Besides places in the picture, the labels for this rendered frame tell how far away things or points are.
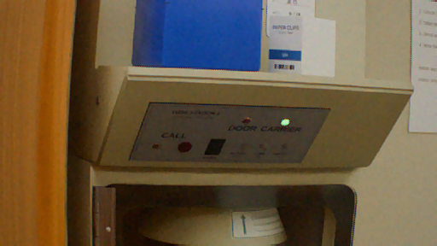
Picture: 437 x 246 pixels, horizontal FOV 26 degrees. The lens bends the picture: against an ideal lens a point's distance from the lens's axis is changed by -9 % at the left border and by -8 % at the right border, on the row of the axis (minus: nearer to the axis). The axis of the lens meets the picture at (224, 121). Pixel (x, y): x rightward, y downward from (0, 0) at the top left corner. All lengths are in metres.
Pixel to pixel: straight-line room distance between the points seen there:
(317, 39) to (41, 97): 0.30
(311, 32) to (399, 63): 0.68
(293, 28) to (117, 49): 0.18
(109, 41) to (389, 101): 0.30
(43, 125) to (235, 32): 0.21
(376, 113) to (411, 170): 0.67
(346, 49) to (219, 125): 0.21
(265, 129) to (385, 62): 0.68
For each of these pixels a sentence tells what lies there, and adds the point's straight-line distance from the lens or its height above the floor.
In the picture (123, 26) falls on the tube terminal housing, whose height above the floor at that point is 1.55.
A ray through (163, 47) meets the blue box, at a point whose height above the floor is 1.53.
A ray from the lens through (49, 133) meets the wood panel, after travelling 0.92.
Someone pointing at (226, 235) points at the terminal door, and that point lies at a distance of 1.07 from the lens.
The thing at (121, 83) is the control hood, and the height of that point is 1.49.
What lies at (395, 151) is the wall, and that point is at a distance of 1.69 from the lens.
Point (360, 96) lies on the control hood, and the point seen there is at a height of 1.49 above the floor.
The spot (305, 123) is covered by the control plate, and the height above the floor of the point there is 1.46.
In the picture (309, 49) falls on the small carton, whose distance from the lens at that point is 1.01.
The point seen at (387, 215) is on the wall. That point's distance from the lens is 1.70.
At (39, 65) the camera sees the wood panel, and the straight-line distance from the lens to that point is 0.92.
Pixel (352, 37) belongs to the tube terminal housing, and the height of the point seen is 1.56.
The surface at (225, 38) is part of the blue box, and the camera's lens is 0.95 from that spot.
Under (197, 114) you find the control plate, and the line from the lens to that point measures 0.97.
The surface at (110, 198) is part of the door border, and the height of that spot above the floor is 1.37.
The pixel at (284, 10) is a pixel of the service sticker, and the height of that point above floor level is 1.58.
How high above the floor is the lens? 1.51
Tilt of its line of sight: 3 degrees down
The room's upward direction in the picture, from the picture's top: 3 degrees clockwise
